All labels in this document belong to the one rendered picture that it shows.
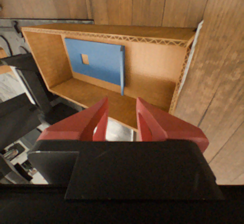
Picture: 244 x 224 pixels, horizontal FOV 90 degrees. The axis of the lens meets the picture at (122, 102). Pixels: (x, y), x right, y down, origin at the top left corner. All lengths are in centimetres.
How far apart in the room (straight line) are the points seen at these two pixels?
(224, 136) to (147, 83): 13
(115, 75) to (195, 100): 13
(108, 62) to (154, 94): 10
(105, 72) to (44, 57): 12
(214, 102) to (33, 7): 38
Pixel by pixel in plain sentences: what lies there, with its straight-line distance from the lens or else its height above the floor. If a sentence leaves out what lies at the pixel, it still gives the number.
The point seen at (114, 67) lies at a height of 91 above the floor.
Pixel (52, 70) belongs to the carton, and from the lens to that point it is 30.
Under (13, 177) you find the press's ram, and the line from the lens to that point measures 42.
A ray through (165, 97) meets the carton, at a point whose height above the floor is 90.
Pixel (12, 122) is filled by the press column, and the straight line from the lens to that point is 65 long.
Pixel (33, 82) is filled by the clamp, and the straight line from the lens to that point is 40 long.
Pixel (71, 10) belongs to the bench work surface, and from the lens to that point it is 27.
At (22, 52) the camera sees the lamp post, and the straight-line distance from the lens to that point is 51.
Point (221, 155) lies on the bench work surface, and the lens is 27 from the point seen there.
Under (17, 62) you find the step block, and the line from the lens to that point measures 38.
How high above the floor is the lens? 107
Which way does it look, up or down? 41 degrees down
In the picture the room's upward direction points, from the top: 134 degrees counter-clockwise
